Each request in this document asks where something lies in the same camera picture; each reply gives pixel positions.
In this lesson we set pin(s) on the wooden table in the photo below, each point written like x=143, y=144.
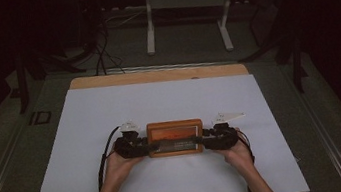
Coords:
x=155, y=75

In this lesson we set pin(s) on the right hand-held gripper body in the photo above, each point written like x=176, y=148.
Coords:
x=219, y=136

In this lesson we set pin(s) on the white paper sheet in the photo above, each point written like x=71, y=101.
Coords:
x=165, y=100

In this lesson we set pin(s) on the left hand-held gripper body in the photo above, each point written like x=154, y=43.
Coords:
x=129, y=147

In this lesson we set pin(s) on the black floor bracket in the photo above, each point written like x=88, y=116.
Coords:
x=40, y=117

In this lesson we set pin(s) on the person's right hand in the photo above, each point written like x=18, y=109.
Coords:
x=239, y=157

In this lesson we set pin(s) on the person's left hand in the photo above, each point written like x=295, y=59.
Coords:
x=119, y=168

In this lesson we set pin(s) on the orange rectangular box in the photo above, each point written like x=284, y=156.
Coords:
x=174, y=135

